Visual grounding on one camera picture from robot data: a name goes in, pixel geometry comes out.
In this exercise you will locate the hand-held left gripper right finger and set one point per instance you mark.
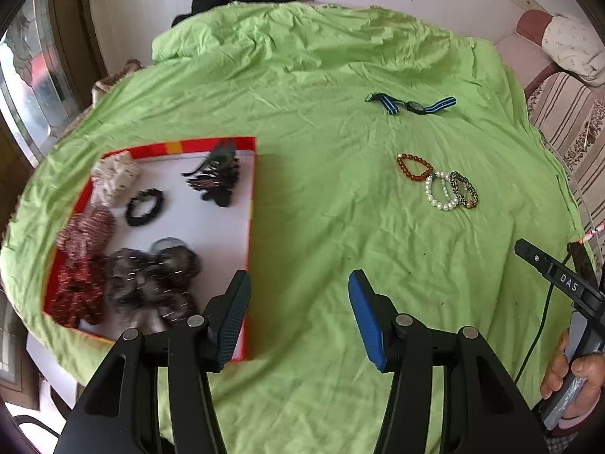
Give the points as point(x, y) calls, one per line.
point(366, 321)

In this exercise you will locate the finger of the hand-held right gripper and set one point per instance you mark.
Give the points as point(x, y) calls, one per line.
point(562, 281)

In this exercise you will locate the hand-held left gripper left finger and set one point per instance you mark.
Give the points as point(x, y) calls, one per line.
point(234, 321)

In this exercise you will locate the red cardboard box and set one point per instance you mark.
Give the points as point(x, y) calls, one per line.
point(198, 227)

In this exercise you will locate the black dotted organza scrunchie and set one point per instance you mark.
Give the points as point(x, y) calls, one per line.
point(142, 274)

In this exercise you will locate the black hair clips bundle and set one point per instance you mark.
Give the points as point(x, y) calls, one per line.
point(217, 189)

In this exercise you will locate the dark red patterned scrunchie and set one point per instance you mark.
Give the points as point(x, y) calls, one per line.
point(75, 293)

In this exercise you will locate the red plaid scrunchie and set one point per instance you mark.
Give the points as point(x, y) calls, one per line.
point(87, 229)

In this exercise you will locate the white printed scrunchie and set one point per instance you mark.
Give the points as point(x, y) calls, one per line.
point(116, 172)

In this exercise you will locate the person's right forearm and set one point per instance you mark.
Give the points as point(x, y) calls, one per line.
point(586, 435)

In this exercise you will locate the person's right hand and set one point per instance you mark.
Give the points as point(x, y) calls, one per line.
point(586, 371)

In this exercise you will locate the smartphone in clear case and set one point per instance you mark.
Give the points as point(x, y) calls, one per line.
point(582, 260)

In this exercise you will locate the clear plastic tube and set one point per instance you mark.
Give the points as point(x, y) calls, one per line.
point(574, 184)

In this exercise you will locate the green blanket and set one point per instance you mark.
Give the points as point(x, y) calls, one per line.
point(331, 222)

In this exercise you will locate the striped floral sofa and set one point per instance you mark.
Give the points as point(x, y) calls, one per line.
point(567, 113)

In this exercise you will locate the white printed cloth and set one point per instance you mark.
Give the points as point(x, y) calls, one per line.
point(572, 42)

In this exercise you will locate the beige fringed cloth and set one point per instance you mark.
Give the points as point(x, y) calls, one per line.
point(111, 83)

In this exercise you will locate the window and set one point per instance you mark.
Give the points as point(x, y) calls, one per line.
point(33, 85)

